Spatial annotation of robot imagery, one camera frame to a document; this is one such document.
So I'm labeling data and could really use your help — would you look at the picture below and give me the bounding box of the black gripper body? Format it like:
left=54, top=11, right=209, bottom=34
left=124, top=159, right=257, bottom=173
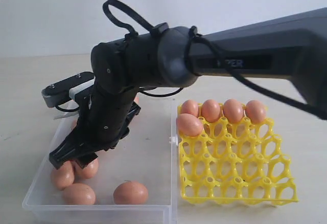
left=76, top=82, right=139, bottom=151

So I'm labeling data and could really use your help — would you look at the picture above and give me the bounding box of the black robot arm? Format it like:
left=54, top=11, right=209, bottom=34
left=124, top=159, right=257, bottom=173
left=49, top=8, right=326, bottom=168

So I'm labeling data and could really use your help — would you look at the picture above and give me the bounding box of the clear plastic bin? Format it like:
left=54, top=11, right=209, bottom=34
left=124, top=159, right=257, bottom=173
left=22, top=97, right=178, bottom=223

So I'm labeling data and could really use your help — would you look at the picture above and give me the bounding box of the yellow plastic egg tray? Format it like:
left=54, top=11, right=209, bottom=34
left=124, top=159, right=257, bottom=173
left=177, top=114, right=298, bottom=206

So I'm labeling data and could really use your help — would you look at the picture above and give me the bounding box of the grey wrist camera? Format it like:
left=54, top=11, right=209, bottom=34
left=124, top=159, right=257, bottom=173
left=41, top=72, right=95, bottom=108

